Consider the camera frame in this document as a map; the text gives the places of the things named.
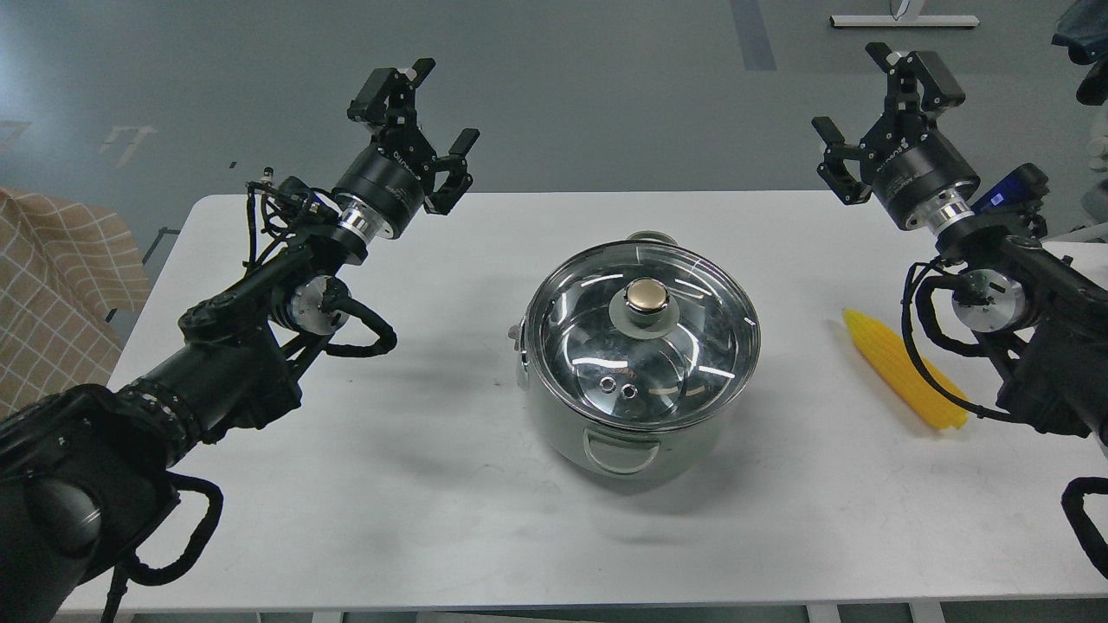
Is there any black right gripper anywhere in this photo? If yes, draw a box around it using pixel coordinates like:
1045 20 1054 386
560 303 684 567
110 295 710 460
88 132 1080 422
811 41 981 229

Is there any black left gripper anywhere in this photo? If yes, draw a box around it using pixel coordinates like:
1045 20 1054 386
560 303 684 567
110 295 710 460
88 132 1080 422
332 58 481 241

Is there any yellow corn cob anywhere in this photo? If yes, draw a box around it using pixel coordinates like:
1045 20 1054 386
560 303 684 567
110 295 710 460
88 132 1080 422
842 308 970 430

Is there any glass pot lid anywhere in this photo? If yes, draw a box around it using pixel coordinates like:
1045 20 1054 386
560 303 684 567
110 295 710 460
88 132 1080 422
516 241 761 431

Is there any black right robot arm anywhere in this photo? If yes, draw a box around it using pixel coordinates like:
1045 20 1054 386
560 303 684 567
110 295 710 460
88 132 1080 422
812 42 1107 443

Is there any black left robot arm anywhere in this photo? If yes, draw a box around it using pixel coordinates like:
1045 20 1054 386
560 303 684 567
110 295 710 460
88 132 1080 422
1 58 480 622

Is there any stainless steel pot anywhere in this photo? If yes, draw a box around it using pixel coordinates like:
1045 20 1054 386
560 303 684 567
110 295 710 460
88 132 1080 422
512 229 761 480

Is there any white stand base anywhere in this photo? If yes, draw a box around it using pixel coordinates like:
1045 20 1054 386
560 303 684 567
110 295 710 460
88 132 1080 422
828 1 981 30

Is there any dark object at right edge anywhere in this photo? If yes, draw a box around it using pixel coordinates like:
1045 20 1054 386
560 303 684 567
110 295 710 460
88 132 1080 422
1050 1 1107 106

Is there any beige checkered cloth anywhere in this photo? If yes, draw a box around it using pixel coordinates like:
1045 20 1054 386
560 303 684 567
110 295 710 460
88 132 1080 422
1 188 151 417

